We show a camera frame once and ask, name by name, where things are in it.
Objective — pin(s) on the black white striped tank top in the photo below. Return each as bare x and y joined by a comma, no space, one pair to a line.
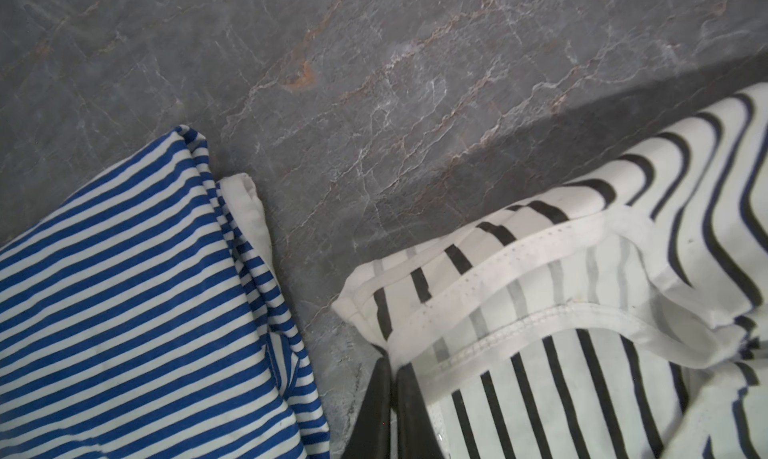
622,314

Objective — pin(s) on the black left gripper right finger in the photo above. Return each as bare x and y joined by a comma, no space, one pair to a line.
416,438

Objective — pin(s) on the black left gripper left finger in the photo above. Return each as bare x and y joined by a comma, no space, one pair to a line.
370,437

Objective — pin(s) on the blue white striped tank top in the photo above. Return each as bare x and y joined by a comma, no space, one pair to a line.
142,319

